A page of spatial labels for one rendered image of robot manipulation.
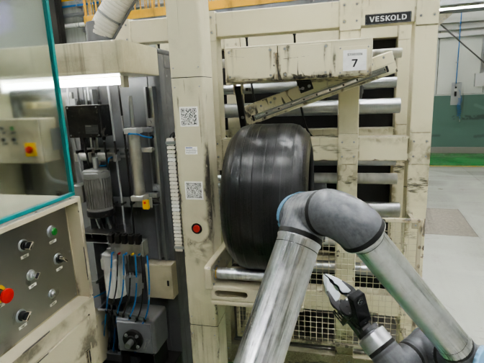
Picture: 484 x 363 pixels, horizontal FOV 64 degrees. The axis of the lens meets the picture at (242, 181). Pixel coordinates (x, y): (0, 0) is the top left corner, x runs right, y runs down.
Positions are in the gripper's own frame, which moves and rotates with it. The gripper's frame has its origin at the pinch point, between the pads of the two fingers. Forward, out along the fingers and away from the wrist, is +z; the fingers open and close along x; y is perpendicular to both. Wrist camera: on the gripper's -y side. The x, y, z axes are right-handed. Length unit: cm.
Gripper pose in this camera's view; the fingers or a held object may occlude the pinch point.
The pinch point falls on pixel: (327, 276)
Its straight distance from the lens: 130.7
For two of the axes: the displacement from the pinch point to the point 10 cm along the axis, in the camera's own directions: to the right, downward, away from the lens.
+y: 0.1, 5.8, 8.2
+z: -5.4, -6.8, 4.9
